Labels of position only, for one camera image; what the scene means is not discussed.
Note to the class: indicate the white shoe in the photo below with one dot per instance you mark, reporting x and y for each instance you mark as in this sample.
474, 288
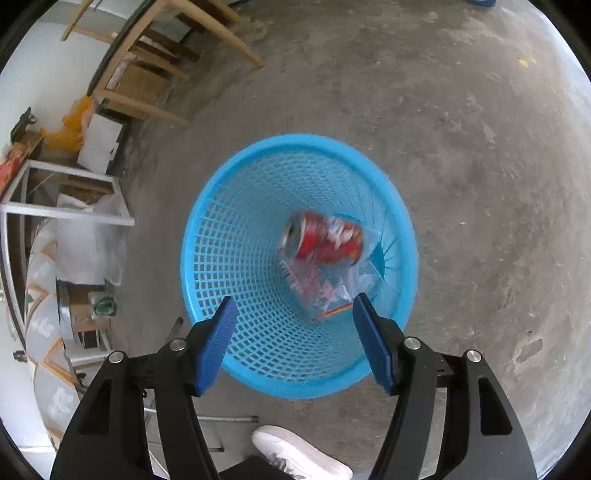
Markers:
295, 450

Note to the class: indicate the blue plastic mesh basket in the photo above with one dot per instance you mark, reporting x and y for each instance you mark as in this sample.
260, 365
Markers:
254, 207

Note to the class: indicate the clear plastic bag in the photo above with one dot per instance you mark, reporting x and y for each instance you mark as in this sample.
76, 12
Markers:
87, 244

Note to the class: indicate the red printed box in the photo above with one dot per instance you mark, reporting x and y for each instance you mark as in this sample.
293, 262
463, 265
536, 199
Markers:
9, 173

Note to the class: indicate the clear plastic wrapper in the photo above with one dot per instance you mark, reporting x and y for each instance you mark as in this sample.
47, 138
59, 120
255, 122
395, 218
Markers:
323, 290

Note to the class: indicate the wooden chair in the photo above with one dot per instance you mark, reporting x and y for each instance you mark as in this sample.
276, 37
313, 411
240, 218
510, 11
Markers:
221, 40

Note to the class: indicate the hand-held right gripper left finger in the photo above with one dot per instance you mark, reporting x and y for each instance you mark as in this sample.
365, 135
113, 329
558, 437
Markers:
217, 346

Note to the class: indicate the red drink can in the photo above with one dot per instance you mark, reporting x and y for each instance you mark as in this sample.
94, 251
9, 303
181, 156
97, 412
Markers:
323, 242

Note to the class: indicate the white foam board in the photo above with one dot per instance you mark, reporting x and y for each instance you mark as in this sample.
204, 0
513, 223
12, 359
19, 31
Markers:
99, 141

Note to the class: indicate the patterned grey panel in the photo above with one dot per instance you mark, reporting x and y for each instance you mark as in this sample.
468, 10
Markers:
46, 323

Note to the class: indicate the cardboard box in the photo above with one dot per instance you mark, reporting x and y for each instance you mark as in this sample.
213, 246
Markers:
138, 85

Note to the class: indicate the orange plastic bag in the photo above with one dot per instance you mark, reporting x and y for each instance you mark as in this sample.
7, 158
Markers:
69, 124

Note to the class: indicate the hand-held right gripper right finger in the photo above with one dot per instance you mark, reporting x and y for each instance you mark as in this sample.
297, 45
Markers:
371, 341

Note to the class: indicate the metal rod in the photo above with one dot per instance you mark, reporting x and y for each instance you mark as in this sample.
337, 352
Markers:
231, 419

